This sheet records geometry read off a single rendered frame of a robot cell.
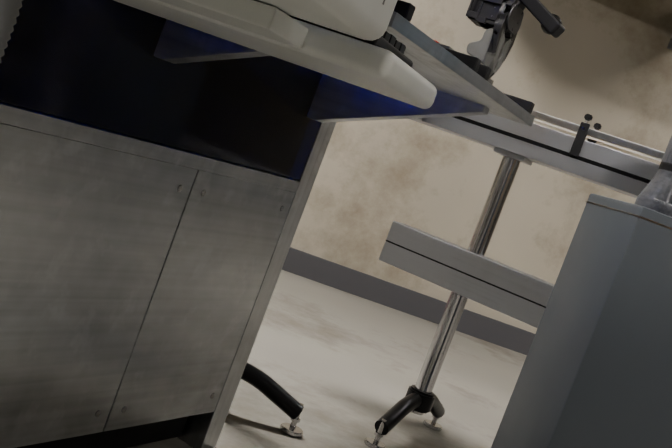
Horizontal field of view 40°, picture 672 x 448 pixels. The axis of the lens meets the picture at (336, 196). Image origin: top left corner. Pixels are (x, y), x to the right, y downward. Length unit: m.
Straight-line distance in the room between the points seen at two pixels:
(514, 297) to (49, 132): 1.53
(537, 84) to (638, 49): 0.56
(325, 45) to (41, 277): 0.68
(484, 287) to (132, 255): 1.25
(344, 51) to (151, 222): 0.75
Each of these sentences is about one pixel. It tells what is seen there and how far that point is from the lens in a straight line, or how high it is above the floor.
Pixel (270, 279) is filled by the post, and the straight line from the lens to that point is 1.96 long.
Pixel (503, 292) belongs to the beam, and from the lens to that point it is 2.55.
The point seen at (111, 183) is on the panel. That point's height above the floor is 0.53.
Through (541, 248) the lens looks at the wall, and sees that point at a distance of 5.00.
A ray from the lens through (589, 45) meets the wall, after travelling 5.03.
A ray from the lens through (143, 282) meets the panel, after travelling 1.62.
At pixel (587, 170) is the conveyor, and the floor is 0.86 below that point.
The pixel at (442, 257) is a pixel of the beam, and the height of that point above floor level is 0.51.
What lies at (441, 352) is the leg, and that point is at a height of 0.26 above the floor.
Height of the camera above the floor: 0.71
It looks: 3 degrees down
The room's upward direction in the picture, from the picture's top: 21 degrees clockwise
